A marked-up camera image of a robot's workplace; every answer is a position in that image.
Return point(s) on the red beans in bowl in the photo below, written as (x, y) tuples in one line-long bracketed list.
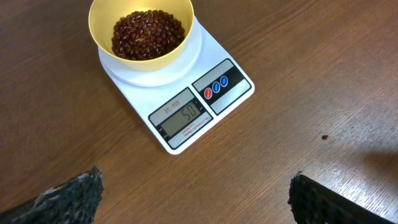
[(145, 35)]

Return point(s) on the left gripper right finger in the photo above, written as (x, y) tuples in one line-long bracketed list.
[(312, 203)]

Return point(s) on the yellow plastic bowl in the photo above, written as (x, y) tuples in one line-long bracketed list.
[(104, 14)]

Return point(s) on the white digital kitchen scale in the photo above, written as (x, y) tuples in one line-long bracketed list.
[(182, 101)]

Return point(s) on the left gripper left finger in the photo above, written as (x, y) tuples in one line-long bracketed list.
[(72, 202)]

